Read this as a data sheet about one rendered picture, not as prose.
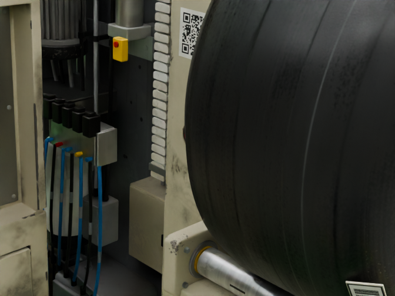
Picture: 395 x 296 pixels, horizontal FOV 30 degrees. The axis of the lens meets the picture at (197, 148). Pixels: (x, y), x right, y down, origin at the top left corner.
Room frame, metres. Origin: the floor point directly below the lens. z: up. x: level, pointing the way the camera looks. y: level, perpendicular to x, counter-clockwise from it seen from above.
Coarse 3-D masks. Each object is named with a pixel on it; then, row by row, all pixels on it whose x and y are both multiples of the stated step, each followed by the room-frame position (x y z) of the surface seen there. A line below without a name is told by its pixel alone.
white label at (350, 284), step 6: (348, 282) 0.68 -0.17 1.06; (354, 282) 0.68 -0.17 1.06; (360, 282) 0.67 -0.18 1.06; (366, 282) 0.67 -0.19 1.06; (348, 288) 0.68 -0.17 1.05; (354, 288) 0.68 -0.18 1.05; (360, 288) 0.68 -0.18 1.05; (366, 288) 0.67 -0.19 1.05; (372, 288) 0.67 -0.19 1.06; (378, 288) 0.67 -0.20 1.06; (354, 294) 0.68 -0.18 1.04; (360, 294) 0.68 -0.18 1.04; (366, 294) 0.68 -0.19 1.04; (372, 294) 0.68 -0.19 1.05; (378, 294) 0.67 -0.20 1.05; (384, 294) 0.67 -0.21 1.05
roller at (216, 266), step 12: (204, 252) 0.97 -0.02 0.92; (216, 252) 0.96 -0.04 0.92; (204, 264) 0.95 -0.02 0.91; (216, 264) 0.94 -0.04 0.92; (228, 264) 0.93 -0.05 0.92; (204, 276) 0.95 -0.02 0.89; (216, 276) 0.93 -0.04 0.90; (228, 276) 0.92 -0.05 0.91; (240, 276) 0.91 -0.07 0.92; (252, 276) 0.90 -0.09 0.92; (228, 288) 0.92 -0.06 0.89; (240, 288) 0.90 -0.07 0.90; (252, 288) 0.89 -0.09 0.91; (264, 288) 0.88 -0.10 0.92; (276, 288) 0.87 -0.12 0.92
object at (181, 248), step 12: (192, 228) 0.98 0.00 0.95; (204, 228) 0.99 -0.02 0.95; (168, 240) 0.95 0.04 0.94; (180, 240) 0.95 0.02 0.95; (192, 240) 0.96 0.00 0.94; (204, 240) 0.98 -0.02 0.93; (168, 252) 0.95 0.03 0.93; (180, 252) 0.95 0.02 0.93; (192, 252) 0.96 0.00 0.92; (168, 264) 0.95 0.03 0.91; (180, 264) 0.95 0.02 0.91; (192, 264) 0.96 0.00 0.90; (168, 276) 0.95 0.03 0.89; (180, 276) 0.95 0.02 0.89; (192, 276) 0.96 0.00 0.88; (168, 288) 0.95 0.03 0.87; (180, 288) 0.95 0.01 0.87
